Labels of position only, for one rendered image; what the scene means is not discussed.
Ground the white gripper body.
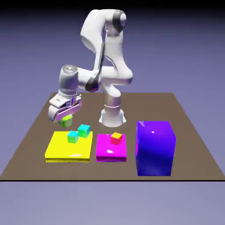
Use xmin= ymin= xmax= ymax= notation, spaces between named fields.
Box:
xmin=48 ymin=100 xmax=83 ymax=123

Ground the small green cube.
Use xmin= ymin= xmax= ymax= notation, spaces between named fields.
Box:
xmin=58 ymin=115 xmax=73 ymax=128

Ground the small cyan cube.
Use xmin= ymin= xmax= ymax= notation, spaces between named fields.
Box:
xmin=77 ymin=124 xmax=91 ymax=139
xmin=67 ymin=130 xmax=80 ymax=144

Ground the small red cube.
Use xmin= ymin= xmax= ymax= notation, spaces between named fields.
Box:
xmin=110 ymin=132 xmax=123 ymax=146

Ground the large yellow box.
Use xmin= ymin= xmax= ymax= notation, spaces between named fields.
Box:
xmin=44 ymin=131 xmax=93 ymax=163

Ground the large magenta box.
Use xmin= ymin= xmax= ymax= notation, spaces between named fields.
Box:
xmin=96 ymin=134 xmax=127 ymax=163

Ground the large blue box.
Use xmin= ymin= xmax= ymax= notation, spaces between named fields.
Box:
xmin=134 ymin=120 xmax=177 ymax=177

